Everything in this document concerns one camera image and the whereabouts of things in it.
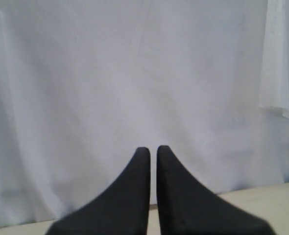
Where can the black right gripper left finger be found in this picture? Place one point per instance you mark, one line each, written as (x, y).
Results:
(122, 209)

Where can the white backdrop curtain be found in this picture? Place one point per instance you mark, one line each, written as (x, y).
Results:
(83, 83)

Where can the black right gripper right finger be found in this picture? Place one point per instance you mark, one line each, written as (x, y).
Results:
(187, 207)

